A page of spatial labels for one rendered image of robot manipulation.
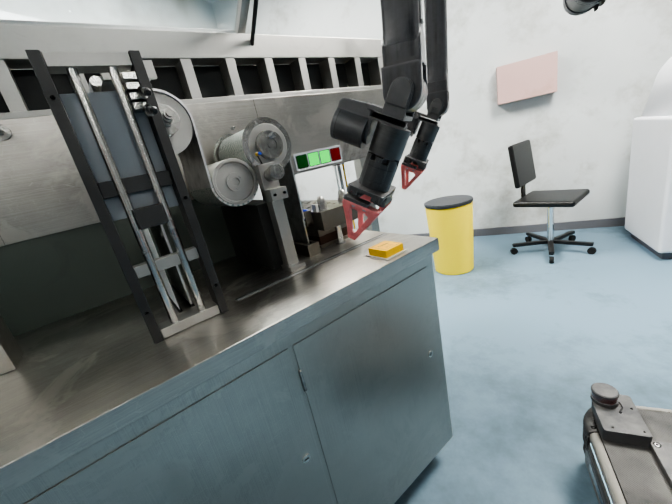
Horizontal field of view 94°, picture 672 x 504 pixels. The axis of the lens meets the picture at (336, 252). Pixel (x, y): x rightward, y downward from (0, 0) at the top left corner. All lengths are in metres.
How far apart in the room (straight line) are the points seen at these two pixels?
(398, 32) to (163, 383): 0.65
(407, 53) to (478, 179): 3.21
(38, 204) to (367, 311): 0.93
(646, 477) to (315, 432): 0.88
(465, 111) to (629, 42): 1.26
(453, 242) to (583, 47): 1.99
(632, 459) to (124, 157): 1.46
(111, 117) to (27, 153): 0.46
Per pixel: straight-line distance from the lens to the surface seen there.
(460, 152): 3.67
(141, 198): 0.75
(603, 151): 3.83
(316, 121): 1.45
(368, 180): 0.55
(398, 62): 0.53
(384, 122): 0.54
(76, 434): 0.64
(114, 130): 0.76
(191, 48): 1.31
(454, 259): 2.82
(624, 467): 1.30
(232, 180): 0.90
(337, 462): 0.99
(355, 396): 0.92
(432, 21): 1.06
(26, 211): 1.18
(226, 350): 0.63
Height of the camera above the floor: 1.20
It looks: 17 degrees down
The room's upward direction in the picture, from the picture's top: 12 degrees counter-clockwise
